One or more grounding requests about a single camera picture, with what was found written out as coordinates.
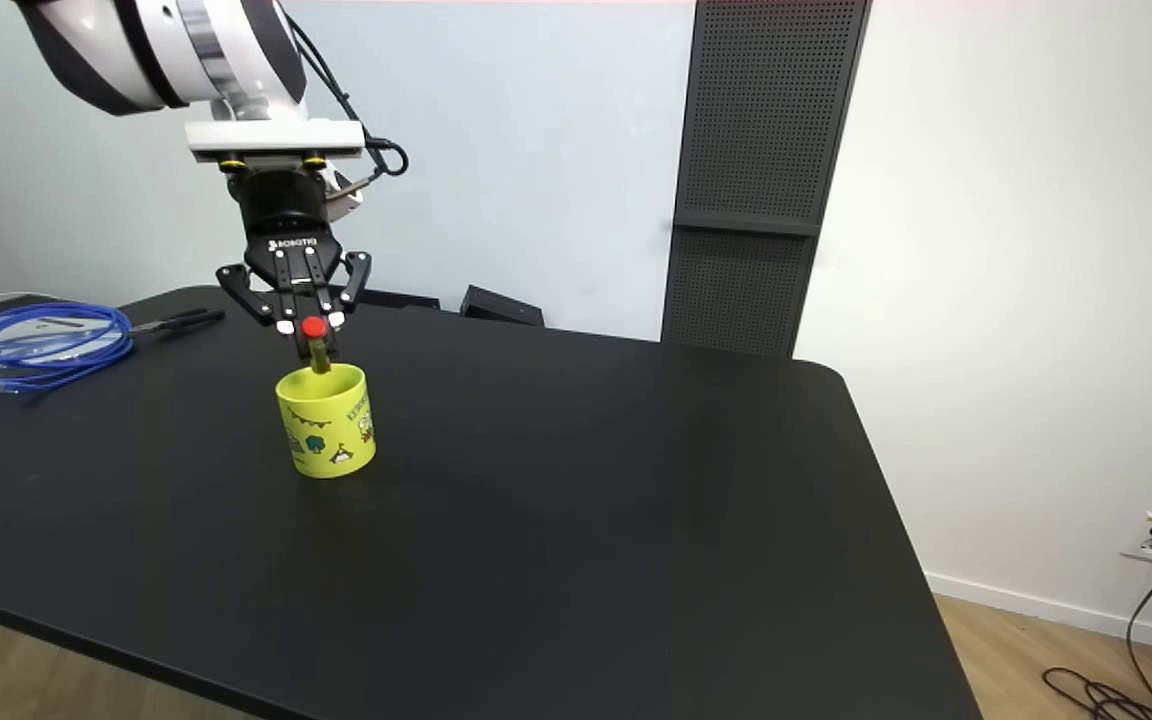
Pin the small black box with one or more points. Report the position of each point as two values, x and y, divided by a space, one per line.
489 304

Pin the orange and grey marker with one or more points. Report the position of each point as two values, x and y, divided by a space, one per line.
318 337

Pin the dark grey wall pillar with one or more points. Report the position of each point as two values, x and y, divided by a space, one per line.
766 111

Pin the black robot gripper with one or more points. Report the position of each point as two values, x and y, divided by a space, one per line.
290 243

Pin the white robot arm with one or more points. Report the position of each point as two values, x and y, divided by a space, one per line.
278 156

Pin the yellow-green cartoon mug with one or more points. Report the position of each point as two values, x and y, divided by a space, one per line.
324 422

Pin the black pliers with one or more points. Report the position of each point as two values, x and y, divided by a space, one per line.
178 324

